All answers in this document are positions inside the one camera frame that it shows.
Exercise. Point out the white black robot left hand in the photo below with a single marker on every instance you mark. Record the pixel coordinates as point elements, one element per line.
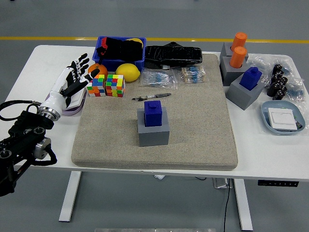
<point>58,96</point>

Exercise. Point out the blue square seal with knob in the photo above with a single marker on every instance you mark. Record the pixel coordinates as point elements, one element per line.
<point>249,79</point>
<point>153,114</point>

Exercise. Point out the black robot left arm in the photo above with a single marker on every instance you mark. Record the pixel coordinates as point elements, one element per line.
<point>21,142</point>

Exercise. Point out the grey seal holder block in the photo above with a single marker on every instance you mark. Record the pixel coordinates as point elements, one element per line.
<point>229,75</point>
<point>241,96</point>
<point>154,137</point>
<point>225,50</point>

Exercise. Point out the orange cylinder seal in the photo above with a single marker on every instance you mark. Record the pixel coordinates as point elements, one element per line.
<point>239,39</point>
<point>237,58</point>

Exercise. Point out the purple tray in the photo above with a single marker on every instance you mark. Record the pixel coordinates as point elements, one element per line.
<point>74,111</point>

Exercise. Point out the multicolour puzzle cube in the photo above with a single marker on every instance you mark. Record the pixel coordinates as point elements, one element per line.
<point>97,88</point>
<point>115,84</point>

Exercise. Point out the orange fruit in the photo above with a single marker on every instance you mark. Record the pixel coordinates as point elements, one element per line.
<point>103,70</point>

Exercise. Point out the blue plastic bin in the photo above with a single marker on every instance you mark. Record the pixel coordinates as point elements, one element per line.
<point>120,64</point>

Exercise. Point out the yellow lemon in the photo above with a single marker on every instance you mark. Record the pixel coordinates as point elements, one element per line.
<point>128,72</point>

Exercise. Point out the black cloth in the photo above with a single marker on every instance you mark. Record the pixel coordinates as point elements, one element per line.
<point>120,48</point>

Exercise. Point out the yellow item in bin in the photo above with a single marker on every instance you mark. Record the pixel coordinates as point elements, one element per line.
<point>135,39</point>

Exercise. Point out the clear bag of resistors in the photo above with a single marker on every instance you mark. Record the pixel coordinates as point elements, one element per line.
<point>157,78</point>
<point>193,75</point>

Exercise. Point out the black marker pen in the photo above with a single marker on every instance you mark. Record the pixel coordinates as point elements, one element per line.
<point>159,95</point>

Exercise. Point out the white table leg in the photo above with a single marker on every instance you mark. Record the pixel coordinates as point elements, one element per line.
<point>70,198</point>
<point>243,207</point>

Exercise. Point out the grey-brown fabric mat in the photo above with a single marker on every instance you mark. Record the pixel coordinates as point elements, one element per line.
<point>193,133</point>

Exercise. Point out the grey box under table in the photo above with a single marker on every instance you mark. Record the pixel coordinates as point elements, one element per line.
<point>220,183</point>

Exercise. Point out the blue-grey tray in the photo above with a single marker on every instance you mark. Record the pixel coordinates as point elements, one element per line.
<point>265,113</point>

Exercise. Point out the black capacitors cluster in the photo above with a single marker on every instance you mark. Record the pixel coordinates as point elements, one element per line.
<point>277,84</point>

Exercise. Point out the black table control panel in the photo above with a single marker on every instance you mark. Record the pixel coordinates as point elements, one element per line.
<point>277,183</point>

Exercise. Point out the small circuit board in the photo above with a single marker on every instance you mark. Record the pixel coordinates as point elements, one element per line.
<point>299,125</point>

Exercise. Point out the white wall switch panel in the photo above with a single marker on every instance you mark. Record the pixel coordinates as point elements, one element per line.
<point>79,96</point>
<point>282,119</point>

